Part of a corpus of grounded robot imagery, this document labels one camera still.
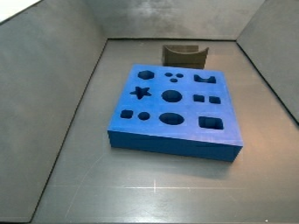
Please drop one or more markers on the blue shape sorting board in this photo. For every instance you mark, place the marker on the blue shape sorting board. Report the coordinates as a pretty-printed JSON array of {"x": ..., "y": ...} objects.
[{"x": 175, "y": 110}]

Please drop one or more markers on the dark brown curved block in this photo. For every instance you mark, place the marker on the dark brown curved block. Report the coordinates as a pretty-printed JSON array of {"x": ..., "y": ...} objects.
[{"x": 185, "y": 56}]

